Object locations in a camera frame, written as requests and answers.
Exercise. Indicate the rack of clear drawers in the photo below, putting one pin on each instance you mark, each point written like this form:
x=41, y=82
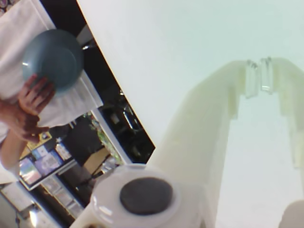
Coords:
x=64, y=197

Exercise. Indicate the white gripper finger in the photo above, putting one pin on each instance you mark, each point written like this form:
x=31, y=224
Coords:
x=194, y=142
x=293, y=95

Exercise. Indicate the plastic googly eye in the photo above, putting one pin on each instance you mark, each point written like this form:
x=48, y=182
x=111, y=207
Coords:
x=145, y=197

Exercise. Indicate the bare person forearm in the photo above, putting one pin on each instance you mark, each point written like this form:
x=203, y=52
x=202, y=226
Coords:
x=6, y=110
x=10, y=154

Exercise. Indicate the black shiny object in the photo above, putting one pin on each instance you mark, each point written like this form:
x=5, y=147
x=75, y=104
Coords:
x=129, y=121

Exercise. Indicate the white plastic bag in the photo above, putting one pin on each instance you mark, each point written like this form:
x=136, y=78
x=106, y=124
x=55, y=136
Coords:
x=108, y=165

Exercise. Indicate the display board with cards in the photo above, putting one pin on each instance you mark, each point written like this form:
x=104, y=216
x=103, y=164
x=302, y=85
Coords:
x=42, y=164

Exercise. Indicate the white pillar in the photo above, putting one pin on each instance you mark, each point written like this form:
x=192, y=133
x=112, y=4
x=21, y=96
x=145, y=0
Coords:
x=117, y=143

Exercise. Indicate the brown cardboard panel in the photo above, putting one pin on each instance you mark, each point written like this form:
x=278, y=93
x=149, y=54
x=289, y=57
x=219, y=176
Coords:
x=95, y=159

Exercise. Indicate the teal plate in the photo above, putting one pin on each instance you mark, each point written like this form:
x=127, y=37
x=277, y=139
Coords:
x=57, y=59

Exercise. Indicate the bare person hand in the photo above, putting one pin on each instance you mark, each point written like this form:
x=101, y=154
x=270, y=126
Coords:
x=35, y=97
x=23, y=127

